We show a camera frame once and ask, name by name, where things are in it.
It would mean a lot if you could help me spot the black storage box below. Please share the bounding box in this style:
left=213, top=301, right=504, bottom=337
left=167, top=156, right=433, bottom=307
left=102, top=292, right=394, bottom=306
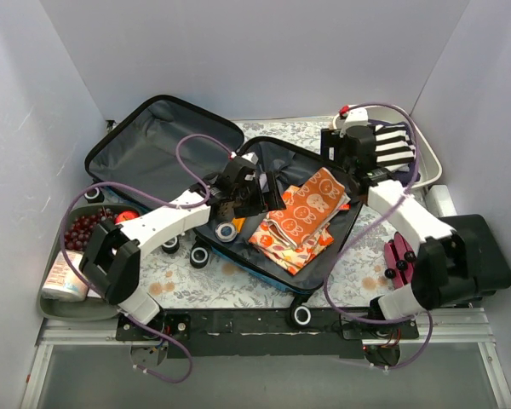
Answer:
left=439, top=215, right=511, bottom=305

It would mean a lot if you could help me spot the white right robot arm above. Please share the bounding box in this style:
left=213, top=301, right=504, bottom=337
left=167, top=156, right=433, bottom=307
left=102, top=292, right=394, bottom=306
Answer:
left=320, top=122, right=482, bottom=339

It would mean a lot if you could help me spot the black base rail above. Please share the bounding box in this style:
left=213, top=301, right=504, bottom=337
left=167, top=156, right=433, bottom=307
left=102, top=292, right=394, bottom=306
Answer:
left=114, top=306, right=418, bottom=359

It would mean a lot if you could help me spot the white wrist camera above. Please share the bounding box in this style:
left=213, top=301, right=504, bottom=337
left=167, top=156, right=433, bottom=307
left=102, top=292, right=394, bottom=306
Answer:
left=334, top=106, right=369, bottom=132
left=241, top=153, right=258, bottom=165

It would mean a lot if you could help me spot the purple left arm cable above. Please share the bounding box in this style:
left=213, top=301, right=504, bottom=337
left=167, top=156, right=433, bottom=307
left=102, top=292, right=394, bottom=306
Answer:
left=59, top=134, right=239, bottom=383

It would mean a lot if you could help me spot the orange floral cloth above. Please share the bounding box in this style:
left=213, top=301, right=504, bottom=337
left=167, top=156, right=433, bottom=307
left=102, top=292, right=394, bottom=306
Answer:
left=249, top=222, right=334, bottom=276

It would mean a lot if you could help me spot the blue fish-print suitcase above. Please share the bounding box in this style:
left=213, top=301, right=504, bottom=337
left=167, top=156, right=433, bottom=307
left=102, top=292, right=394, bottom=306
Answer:
left=85, top=95, right=361, bottom=309

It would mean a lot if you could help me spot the dark purple garment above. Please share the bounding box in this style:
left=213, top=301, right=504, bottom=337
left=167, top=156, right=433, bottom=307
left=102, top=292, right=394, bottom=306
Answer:
left=393, top=121, right=421, bottom=187

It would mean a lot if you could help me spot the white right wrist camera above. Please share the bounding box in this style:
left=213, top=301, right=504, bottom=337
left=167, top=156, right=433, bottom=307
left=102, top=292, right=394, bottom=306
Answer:
left=334, top=106, right=369, bottom=132

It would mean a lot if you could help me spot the dark green tray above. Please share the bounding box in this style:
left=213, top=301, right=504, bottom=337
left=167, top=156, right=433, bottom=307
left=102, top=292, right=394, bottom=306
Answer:
left=37, top=203, right=142, bottom=322

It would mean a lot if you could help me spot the dark red grape bunch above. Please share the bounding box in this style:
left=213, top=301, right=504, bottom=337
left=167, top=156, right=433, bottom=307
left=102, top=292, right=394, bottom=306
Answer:
left=63, top=207, right=117, bottom=252

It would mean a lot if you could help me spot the floral fern table mat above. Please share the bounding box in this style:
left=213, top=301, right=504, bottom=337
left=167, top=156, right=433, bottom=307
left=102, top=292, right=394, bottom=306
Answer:
left=127, top=118, right=430, bottom=308

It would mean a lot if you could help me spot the orange bunny print towel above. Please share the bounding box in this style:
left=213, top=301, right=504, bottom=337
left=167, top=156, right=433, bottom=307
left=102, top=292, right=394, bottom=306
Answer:
left=266, top=167, right=351, bottom=249

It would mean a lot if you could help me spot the cream plastic basin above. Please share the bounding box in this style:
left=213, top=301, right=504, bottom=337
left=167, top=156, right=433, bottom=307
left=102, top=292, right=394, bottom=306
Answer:
left=330, top=103, right=442, bottom=189

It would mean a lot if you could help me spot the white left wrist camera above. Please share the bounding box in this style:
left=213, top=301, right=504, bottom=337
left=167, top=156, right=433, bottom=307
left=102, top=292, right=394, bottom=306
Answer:
left=241, top=153, right=258, bottom=165

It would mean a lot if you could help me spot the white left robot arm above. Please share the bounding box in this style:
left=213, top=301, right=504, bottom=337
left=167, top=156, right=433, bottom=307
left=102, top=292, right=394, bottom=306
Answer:
left=79, top=153, right=286, bottom=341

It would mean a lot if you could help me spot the white device at right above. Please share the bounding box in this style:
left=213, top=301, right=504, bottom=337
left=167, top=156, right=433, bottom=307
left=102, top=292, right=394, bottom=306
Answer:
left=425, top=185, right=457, bottom=217

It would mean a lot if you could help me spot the pink patterned packet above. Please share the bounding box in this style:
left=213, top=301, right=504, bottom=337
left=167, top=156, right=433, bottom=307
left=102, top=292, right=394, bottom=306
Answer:
left=41, top=251, right=89, bottom=302

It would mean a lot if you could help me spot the red apple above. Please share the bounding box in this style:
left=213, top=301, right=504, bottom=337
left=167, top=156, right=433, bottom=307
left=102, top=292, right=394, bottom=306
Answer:
left=114, top=210, right=140, bottom=224

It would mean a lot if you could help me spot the black white striped cloth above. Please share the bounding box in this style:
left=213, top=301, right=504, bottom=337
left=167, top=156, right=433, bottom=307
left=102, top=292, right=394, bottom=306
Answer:
left=370, top=123, right=416, bottom=171

